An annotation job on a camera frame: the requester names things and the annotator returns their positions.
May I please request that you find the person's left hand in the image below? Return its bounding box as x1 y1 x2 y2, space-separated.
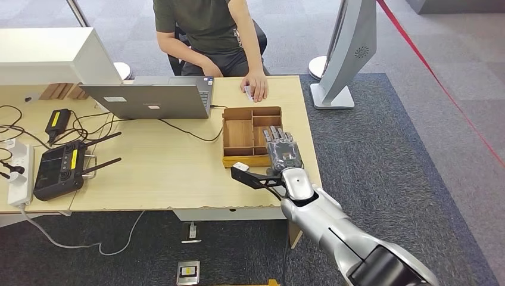
241 71 269 104

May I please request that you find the person's right hand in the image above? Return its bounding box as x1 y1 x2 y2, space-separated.
201 61 224 78

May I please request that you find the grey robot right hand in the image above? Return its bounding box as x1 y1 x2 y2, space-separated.
262 125 304 176

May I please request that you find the wooden organizer box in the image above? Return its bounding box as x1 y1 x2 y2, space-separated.
222 105 283 169

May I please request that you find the person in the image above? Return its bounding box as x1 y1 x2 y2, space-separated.
152 0 270 104

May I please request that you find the grey laptop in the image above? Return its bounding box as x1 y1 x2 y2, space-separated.
79 76 215 120

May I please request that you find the white under-desk drawer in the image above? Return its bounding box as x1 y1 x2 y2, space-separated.
172 208 287 223

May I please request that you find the grey kiosk stand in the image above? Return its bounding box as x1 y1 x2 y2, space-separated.
309 0 378 110

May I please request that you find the dark grey floor rug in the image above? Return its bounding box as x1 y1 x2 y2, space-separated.
0 73 499 286

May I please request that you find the light wood desk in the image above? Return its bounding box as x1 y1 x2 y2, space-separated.
0 74 327 250

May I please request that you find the floor plug outlet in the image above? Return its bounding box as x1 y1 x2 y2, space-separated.
180 222 202 245

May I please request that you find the metal pole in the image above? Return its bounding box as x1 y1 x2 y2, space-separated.
66 0 92 29

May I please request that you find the red barrier tape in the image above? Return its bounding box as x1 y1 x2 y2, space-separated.
376 0 505 169

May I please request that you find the silver floor socket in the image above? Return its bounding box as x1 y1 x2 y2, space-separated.
175 260 201 286

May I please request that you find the black power adapter yellow label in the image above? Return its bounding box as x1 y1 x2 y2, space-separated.
44 108 72 145

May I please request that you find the black remote controller with antennas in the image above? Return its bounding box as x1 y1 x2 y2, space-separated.
32 131 122 203

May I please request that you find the grey platform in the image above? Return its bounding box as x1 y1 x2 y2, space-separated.
405 0 505 15

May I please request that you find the black plug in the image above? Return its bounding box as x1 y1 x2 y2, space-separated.
0 160 25 181

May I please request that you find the white power strip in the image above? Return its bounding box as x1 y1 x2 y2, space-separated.
6 142 36 208

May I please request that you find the black camera bracket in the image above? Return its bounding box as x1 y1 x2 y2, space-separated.
230 166 287 191

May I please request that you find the round white post base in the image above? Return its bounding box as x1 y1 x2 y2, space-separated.
113 61 133 81
307 55 328 81

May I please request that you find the black laptop cable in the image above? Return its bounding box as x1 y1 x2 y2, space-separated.
157 104 229 143

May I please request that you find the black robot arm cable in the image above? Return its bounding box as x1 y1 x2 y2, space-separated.
269 185 293 286

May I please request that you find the black adapter cable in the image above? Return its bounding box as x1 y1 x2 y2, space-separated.
48 110 133 148

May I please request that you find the black looped cable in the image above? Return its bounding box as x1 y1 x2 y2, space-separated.
0 104 51 151

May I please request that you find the white power cable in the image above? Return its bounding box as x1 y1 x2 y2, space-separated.
18 206 145 257

